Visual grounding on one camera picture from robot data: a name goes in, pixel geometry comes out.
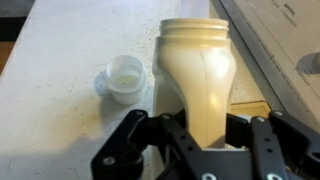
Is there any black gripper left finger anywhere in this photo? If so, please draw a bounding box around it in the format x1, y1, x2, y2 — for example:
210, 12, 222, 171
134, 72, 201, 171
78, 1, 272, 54
91, 110, 219, 180

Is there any white bottle cap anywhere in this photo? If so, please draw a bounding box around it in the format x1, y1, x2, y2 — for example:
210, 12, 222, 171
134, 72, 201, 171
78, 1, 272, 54
103, 55, 147, 105

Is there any white dryer with control panel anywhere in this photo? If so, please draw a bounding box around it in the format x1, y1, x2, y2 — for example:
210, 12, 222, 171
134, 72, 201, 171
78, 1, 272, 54
0, 0, 254, 180

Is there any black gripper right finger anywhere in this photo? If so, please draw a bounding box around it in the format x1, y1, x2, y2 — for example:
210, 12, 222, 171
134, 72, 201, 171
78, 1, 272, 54
226, 111, 320, 180

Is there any white detergent bottle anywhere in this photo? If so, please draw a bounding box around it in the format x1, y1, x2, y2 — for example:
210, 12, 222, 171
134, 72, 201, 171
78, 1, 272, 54
152, 18, 237, 149

